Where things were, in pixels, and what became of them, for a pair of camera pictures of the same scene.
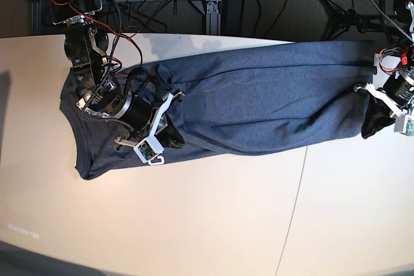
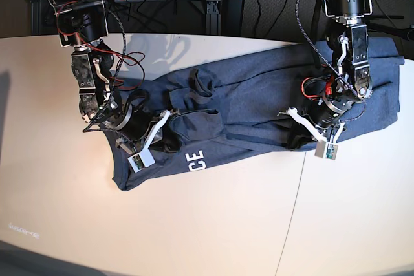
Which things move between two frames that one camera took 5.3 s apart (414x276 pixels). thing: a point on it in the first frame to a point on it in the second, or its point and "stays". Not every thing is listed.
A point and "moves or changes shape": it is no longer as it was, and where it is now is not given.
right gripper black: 397,88 to 326,112
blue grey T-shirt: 262,95 moves or changes shape
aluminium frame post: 213,17 stays
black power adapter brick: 232,16 stays
